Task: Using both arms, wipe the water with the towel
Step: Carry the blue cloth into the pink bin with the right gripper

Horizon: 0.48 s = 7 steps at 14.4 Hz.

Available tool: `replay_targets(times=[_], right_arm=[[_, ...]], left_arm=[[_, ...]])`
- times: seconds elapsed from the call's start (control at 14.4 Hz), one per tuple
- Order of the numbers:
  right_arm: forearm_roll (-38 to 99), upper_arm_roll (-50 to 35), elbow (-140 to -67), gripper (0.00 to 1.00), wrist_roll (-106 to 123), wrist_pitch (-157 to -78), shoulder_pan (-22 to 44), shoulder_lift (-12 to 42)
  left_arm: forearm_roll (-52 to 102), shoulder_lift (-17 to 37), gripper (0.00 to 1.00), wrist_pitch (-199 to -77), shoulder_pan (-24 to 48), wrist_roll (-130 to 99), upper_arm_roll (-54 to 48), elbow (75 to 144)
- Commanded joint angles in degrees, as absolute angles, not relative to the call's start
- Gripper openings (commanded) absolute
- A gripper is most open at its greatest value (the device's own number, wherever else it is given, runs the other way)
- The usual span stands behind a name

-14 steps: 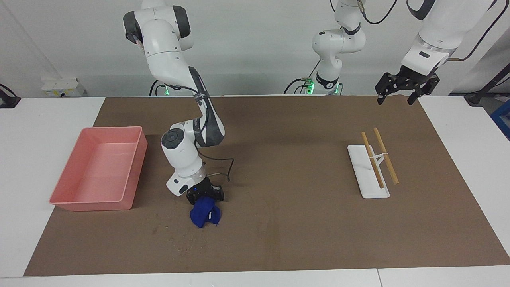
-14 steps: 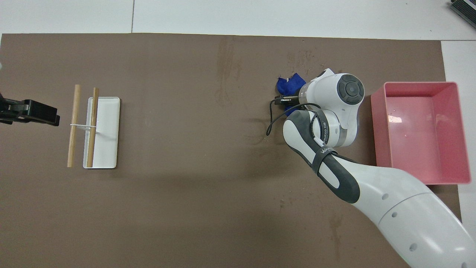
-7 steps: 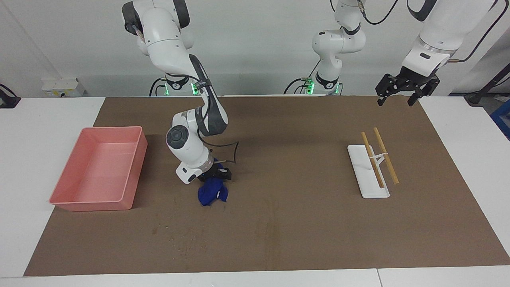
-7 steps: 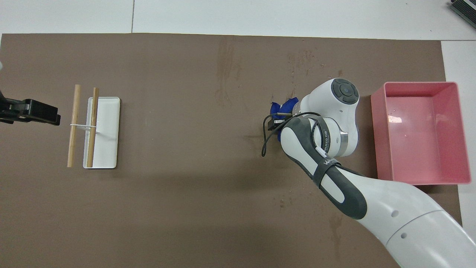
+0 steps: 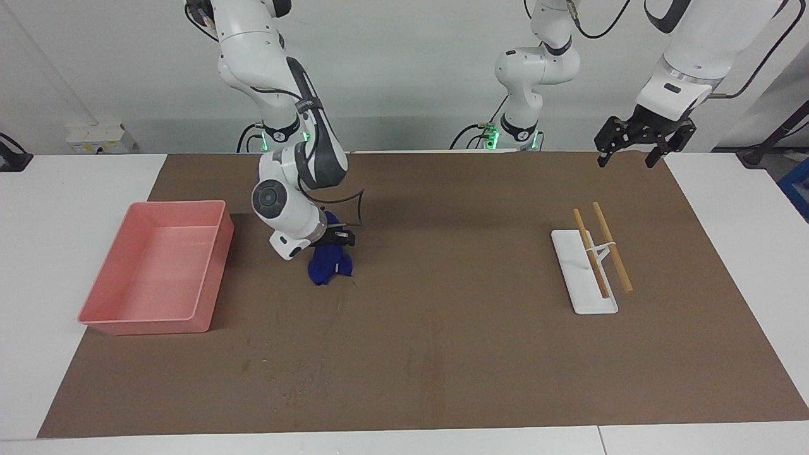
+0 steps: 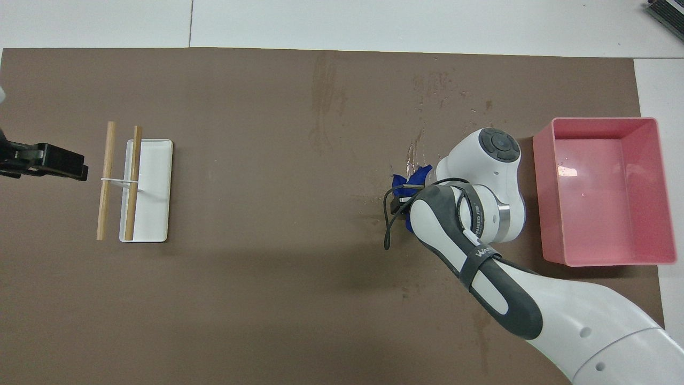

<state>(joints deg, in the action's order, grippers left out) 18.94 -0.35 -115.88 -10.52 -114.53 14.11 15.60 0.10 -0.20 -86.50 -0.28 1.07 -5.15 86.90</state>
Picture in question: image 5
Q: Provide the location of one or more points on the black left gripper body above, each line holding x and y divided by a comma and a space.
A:
657, 121

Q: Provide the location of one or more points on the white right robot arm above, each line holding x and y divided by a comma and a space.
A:
253, 57

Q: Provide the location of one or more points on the blue box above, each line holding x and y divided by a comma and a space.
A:
797, 189

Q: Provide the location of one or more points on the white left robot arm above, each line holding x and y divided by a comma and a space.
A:
537, 69

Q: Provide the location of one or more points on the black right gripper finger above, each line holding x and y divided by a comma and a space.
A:
342, 239
336, 222

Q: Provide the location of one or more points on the white towel rack base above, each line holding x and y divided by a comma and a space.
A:
578, 278

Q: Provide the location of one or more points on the black stand foot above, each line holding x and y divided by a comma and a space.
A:
12, 158

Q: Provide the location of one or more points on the blue towel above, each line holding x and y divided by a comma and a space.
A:
328, 265

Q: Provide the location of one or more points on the black tripod stand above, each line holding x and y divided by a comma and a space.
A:
774, 136

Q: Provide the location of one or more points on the white power strip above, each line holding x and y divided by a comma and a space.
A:
98, 139

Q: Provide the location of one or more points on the pink plastic bin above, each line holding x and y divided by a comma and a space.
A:
158, 278

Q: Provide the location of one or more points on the wooden rod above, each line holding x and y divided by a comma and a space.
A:
619, 268
597, 275

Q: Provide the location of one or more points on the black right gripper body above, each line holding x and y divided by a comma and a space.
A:
323, 230

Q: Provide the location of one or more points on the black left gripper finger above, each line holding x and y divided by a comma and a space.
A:
612, 134
673, 144

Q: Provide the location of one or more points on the brown table mat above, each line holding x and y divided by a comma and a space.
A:
442, 316

